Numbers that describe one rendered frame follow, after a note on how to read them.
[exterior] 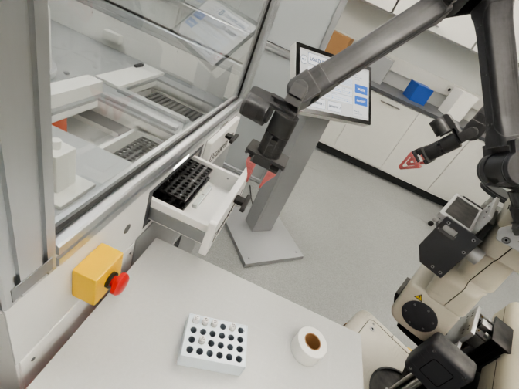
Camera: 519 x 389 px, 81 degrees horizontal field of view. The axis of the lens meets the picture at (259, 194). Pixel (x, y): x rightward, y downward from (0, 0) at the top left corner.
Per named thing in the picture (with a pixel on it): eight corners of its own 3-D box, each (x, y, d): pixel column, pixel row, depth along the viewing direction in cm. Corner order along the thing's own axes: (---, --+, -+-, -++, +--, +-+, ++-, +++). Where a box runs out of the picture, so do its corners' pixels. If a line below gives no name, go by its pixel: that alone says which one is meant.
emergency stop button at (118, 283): (130, 284, 55) (133, 271, 53) (116, 302, 51) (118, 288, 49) (115, 277, 55) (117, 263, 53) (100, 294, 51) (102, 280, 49)
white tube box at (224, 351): (242, 334, 65) (247, 325, 63) (239, 376, 58) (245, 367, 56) (185, 323, 63) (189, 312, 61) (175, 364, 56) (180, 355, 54)
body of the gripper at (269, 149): (250, 144, 76) (262, 118, 72) (286, 162, 76) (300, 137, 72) (242, 154, 71) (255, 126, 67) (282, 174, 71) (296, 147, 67)
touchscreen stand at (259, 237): (301, 258, 205) (389, 126, 149) (244, 267, 182) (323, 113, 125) (270, 208, 238) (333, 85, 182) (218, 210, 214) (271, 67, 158)
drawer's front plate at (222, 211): (241, 195, 95) (252, 167, 89) (204, 257, 70) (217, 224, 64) (235, 193, 95) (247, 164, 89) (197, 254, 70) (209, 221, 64)
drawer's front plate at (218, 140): (232, 141, 121) (240, 116, 115) (203, 173, 97) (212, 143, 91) (228, 140, 121) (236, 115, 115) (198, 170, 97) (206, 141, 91)
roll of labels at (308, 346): (289, 359, 65) (296, 350, 63) (292, 330, 71) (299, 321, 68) (318, 371, 65) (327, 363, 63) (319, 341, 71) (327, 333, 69)
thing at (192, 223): (235, 192, 93) (242, 176, 89) (201, 245, 71) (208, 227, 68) (118, 136, 93) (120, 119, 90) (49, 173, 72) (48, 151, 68)
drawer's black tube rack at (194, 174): (207, 186, 89) (212, 169, 86) (179, 220, 74) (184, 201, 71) (139, 154, 89) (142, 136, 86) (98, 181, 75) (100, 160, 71)
